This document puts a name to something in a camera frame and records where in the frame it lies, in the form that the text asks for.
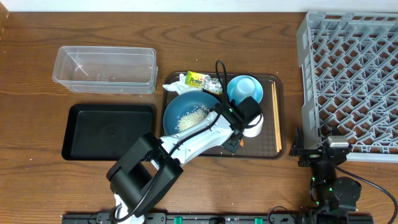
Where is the white plastic cup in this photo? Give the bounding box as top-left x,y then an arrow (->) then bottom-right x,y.
243,114 -> 264,138

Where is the light blue small bowl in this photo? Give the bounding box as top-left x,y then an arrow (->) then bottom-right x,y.
227,75 -> 264,105

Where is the light blue cup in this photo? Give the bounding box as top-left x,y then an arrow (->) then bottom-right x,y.
234,78 -> 256,104

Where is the pile of white rice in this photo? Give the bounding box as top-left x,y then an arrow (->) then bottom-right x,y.
175,105 -> 210,132

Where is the dark blue plate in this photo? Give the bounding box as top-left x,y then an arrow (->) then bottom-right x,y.
163,91 -> 219,136

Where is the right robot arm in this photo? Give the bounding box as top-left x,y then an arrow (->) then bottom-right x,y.
289,128 -> 361,223

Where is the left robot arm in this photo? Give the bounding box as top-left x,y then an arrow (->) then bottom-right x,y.
106,96 -> 262,223

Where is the grey dishwasher rack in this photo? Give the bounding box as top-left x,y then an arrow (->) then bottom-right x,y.
296,11 -> 397,163

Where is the left wooden chopstick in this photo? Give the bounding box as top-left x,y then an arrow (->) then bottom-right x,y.
271,82 -> 280,153

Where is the wooden chopstick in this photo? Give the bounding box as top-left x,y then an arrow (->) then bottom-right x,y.
271,82 -> 280,153
273,81 -> 283,151

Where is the dark brown serving tray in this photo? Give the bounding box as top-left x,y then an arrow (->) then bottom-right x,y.
201,74 -> 286,159

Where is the right wooden chopstick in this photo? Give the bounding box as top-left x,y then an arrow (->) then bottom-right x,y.
273,81 -> 283,151

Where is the yellow green snack wrapper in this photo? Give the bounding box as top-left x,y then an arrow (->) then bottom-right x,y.
185,71 -> 223,95

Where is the crumpled white tissue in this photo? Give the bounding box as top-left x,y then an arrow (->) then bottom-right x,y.
162,73 -> 202,95

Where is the black plastic tray bin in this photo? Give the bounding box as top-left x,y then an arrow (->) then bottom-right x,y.
62,104 -> 155,161

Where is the clear plastic bin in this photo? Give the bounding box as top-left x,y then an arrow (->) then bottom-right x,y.
52,46 -> 157,95

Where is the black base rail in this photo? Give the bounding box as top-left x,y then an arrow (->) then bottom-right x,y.
62,211 -> 297,224

